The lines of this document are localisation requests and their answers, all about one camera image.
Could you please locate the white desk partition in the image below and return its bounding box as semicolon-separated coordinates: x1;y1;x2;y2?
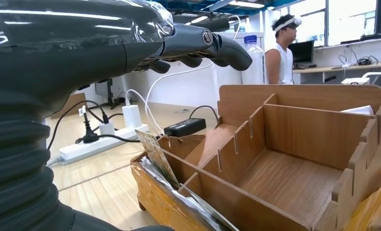
81;31;267;111

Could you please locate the white paper sleeves stack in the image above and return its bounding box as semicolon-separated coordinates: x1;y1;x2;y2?
139;156;223;231

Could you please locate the wooden card organiser box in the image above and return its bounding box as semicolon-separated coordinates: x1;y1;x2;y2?
130;84;381;231

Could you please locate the white power strip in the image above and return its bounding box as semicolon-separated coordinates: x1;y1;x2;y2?
46;123;150;167

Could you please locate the clear water bottle blue cap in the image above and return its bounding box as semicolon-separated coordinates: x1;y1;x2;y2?
241;35;266;86

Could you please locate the black computer monitor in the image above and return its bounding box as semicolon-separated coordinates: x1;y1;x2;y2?
287;40;315;68

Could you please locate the black adapter cable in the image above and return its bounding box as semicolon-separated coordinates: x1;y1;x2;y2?
189;105;219;124

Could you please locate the white charging cable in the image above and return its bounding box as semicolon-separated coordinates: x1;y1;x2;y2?
125;15;242;136

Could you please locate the person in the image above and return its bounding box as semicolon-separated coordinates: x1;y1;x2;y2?
264;14;303;86

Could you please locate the small white plug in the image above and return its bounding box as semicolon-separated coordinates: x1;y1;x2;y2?
99;122;116;137

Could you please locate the black power adapter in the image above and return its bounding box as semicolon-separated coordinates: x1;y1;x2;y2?
163;118;207;138

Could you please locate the white paper slip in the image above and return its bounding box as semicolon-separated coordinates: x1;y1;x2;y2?
340;105;375;116

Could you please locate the white charger plug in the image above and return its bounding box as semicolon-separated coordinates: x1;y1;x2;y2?
122;104;143;129

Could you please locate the black mains cable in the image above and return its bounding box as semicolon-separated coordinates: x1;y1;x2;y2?
75;106;165;145

